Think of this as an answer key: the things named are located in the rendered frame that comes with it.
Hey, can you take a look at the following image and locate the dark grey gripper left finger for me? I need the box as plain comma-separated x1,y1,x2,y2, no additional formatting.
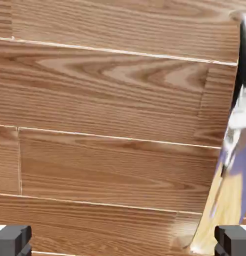
0,224,33,256

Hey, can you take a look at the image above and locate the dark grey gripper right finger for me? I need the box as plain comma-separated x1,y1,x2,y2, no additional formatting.
214,224,246,256

